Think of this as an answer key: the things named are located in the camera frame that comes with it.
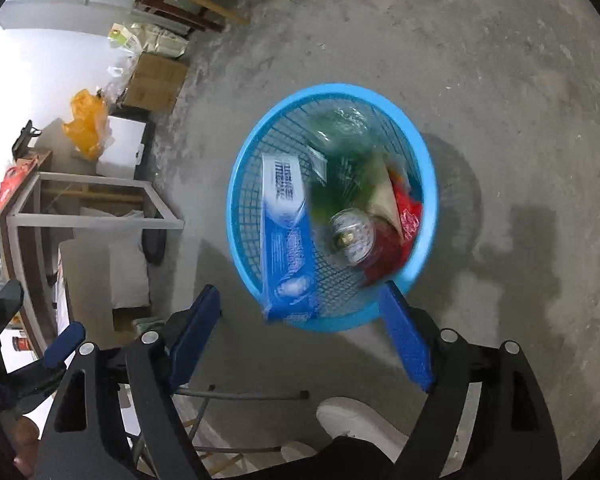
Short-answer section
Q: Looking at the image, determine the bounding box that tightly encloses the red drink can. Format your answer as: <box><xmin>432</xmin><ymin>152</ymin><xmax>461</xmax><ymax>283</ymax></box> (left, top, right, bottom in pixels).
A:
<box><xmin>327</xmin><ymin>208</ymin><xmax>404</xmax><ymax>286</ymax></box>

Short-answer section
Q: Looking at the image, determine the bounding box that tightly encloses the white pillow under table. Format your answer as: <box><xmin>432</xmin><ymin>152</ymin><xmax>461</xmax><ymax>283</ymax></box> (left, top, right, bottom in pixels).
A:
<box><xmin>73</xmin><ymin>221</ymin><xmax>150</xmax><ymax>309</ymax></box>

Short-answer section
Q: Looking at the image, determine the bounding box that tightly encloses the white frame side table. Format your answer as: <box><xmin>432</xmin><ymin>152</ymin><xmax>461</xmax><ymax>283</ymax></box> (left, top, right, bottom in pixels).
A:
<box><xmin>0</xmin><ymin>150</ymin><xmax>184</xmax><ymax>354</ymax></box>

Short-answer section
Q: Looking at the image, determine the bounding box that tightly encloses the cardboard box on floor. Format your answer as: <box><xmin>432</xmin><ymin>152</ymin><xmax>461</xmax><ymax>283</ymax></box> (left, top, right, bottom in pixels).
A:
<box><xmin>122</xmin><ymin>53</ymin><xmax>188</xmax><ymax>113</ymax></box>

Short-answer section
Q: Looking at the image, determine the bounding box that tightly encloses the blue plastic trash basket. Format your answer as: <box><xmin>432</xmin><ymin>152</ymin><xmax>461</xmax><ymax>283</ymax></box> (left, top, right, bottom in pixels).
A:
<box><xmin>226</xmin><ymin>84</ymin><xmax>439</xmax><ymax>333</ymax></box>

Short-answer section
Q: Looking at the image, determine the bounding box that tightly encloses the blue white toothpaste box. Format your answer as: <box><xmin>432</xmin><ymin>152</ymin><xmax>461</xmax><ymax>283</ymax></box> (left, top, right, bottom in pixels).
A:
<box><xmin>260</xmin><ymin>154</ymin><xmax>318</xmax><ymax>324</ymax></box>

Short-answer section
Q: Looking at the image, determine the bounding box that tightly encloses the red plastic bag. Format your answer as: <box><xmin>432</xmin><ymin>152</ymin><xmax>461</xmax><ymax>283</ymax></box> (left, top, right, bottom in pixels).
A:
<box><xmin>0</xmin><ymin>157</ymin><xmax>38</xmax><ymax>210</ymax></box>

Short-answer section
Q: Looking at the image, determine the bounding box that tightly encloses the dark sauce jar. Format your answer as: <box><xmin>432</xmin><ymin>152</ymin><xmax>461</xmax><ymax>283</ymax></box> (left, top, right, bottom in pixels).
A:
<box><xmin>12</xmin><ymin>336</ymin><xmax>33</xmax><ymax>352</ymax></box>

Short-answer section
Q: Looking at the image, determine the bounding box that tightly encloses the yellow plastic bag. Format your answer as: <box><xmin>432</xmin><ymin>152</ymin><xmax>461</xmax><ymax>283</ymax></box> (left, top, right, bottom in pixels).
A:
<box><xmin>62</xmin><ymin>89</ymin><xmax>110</xmax><ymax>162</ymax></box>

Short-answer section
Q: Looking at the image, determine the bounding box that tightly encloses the white shoe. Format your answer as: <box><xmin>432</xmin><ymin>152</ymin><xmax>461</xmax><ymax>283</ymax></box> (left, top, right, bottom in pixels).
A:
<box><xmin>316</xmin><ymin>396</ymin><xmax>408</xmax><ymax>462</ymax></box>

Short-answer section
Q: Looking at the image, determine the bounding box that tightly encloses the green packaging in basket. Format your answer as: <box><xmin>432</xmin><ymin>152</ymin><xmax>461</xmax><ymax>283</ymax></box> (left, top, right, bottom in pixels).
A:
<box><xmin>306</xmin><ymin>106</ymin><xmax>398</xmax><ymax>228</ymax></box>

